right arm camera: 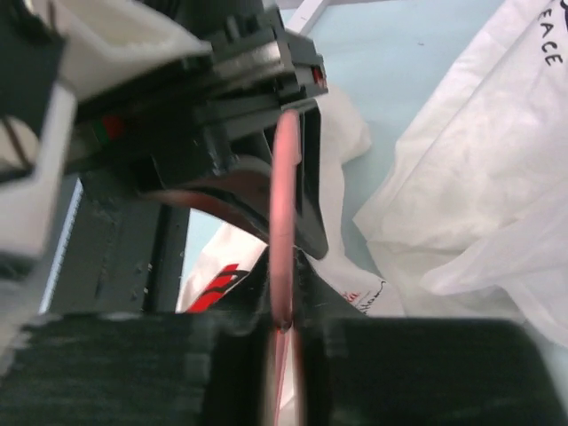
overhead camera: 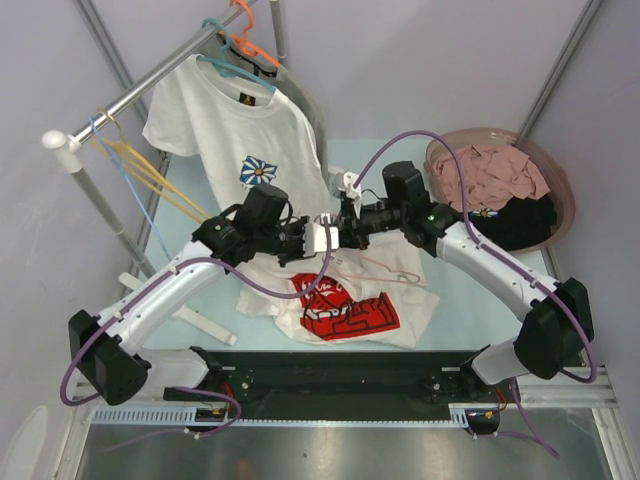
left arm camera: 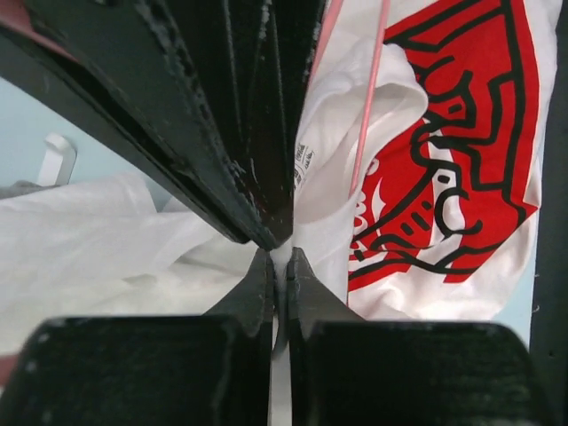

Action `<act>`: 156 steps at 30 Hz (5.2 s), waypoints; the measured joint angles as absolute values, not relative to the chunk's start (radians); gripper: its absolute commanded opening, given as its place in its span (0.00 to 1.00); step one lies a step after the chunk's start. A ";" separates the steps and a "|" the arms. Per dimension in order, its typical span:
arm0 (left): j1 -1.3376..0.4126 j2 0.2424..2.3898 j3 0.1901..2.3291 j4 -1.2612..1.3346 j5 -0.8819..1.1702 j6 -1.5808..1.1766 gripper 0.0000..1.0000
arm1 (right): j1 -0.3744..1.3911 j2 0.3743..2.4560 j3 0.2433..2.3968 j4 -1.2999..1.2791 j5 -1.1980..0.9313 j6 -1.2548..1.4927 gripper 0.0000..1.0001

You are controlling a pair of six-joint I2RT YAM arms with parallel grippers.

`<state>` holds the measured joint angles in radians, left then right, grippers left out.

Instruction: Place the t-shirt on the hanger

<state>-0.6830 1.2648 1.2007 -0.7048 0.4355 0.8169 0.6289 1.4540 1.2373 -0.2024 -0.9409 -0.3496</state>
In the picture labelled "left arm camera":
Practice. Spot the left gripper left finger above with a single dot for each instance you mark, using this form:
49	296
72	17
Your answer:
210	369

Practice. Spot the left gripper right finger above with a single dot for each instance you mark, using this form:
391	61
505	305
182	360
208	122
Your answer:
346	370

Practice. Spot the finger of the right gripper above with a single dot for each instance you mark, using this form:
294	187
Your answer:
251	62
153	82

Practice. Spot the pink wire hanger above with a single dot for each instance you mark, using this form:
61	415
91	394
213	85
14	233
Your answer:
327	27

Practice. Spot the white red coca-cola t shirt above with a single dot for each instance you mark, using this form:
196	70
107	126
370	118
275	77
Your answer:
444	218

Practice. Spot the white daisy t shirt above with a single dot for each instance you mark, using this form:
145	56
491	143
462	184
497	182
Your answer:
103	248

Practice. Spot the white rack foot rear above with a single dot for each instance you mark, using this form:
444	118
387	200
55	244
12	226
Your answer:
58	161

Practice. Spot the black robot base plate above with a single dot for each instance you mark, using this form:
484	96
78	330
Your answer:
549	320

